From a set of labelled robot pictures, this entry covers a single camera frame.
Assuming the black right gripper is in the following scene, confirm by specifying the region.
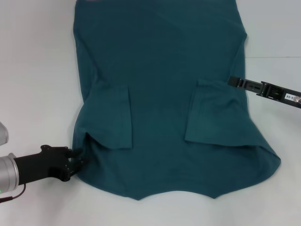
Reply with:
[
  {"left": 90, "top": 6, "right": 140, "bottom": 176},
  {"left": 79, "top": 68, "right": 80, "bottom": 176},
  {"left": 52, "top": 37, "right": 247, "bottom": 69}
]
[{"left": 227, "top": 75, "right": 301, "bottom": 109}]

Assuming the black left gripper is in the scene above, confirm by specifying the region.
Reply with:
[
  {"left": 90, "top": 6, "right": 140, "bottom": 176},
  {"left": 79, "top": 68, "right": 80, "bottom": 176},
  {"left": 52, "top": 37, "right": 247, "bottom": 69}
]
[{"left": 13, "top": 145, "right": 90, "bottom": 182}]

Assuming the teal blue t-shirt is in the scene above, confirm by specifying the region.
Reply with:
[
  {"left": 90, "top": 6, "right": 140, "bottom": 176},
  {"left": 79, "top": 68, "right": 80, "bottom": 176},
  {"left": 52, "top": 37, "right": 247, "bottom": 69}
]
[{"left": 71, "top": 0, "right": 282, "bottom": 201}]

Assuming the left wrist cable with plug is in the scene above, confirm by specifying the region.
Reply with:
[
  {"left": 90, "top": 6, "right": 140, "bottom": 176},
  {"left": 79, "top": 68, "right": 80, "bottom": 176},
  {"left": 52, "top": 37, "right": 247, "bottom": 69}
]
[{"left": 0, "top": 183, "right": 27, "bottom": 204}]

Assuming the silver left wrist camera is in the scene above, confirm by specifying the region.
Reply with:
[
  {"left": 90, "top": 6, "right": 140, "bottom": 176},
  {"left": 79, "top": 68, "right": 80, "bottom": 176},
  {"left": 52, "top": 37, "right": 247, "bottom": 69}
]
[{"left": 0, "top": 121, "right": 10, "bottom": 145}]

